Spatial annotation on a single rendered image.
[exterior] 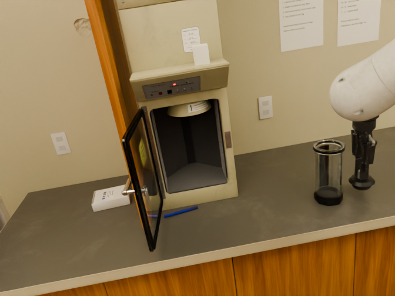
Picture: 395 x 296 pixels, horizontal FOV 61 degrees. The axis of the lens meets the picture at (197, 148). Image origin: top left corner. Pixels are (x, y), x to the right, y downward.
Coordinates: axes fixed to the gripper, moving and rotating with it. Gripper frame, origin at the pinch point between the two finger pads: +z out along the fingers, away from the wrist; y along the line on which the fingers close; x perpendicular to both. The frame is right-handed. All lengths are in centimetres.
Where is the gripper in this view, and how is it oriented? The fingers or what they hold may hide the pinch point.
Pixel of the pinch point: (361, 168)
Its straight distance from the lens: 140.1
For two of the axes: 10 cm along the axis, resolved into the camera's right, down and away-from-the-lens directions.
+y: 1.0, 3.8, -9.2
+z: 1.5, 9.1, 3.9
